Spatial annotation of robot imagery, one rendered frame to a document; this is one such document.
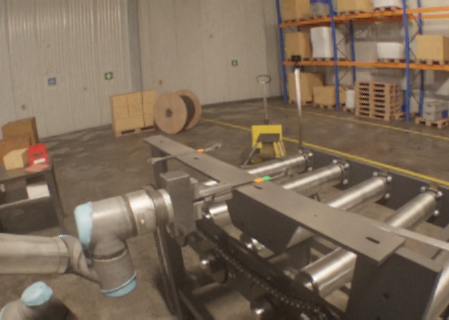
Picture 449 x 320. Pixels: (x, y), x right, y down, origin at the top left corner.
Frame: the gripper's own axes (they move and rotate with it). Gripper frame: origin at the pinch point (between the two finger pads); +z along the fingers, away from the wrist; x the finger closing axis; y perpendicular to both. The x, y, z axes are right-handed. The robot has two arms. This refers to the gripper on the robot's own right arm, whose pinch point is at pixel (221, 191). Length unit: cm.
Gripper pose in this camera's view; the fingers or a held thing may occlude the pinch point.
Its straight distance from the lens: 73.5
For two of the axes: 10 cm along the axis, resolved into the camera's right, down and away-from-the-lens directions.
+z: 8.6, -2.0, 4.7
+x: -0.7, -9.6, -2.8
